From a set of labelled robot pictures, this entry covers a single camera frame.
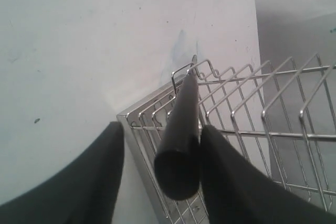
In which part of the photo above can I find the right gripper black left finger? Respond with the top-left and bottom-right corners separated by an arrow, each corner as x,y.
1,122 -> 124,223

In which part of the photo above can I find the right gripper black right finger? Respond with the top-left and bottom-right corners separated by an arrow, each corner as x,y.
201,125 -> 335,223

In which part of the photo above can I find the black handled knife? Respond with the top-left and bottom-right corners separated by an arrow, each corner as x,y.
154,56 -> 200,201

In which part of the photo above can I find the wire metal utensil rack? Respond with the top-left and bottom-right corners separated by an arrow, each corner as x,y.
117,55 -> 335,223

